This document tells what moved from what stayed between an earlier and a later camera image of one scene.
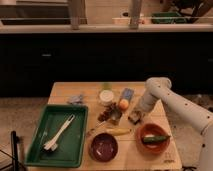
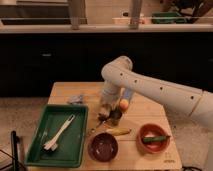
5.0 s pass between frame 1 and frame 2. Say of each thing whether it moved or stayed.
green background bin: stayed
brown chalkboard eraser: moved
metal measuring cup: stayed
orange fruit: stayed
